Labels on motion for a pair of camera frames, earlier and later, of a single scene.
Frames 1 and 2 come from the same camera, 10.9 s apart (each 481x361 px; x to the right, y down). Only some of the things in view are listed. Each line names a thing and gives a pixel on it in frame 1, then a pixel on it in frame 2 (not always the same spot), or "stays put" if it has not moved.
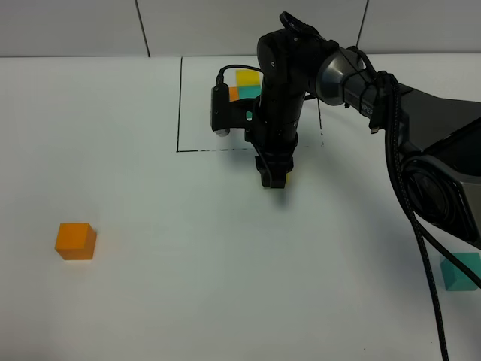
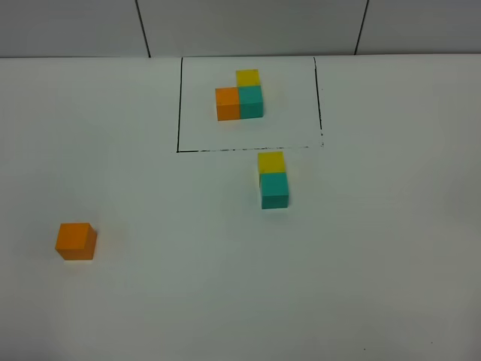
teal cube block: x=454 y=279 -> x=274 y=190
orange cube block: x=76 y=241 stays put
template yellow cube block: x=246 y=77 stays put
